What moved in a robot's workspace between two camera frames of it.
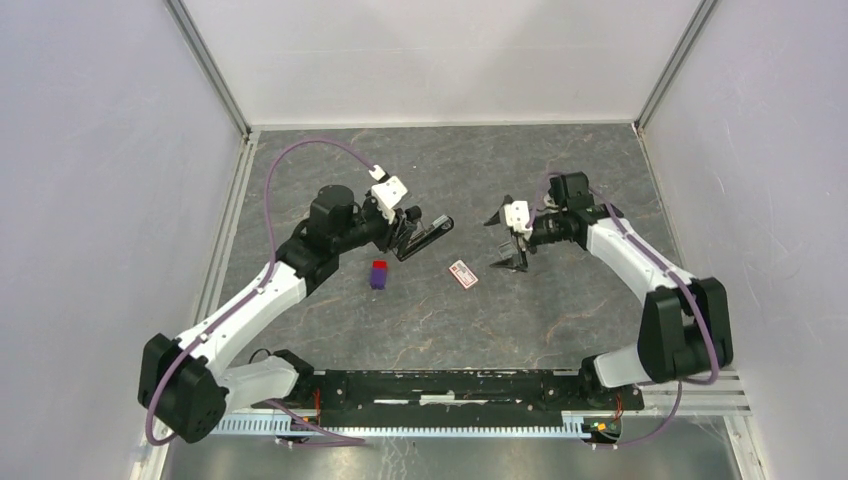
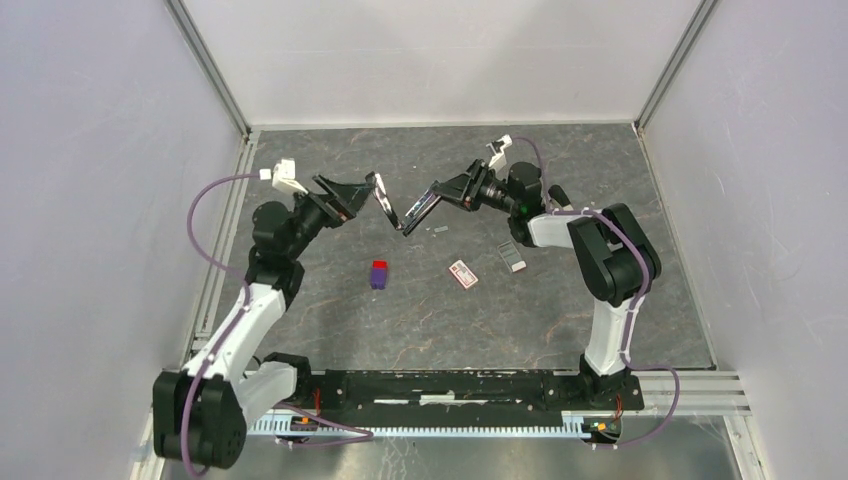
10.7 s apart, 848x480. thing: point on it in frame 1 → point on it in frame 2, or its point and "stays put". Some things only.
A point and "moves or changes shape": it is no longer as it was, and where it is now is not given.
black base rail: x=462 y=395 stays put
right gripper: x=517 y=262 → x=463 y=190
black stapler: x=426 y=236 moves or changes shape
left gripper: x=393 y=229 → x=354 y=195
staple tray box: x=507 y=250 stays put
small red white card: x=463 y=274 stays put
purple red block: x=378 y=274 stays put
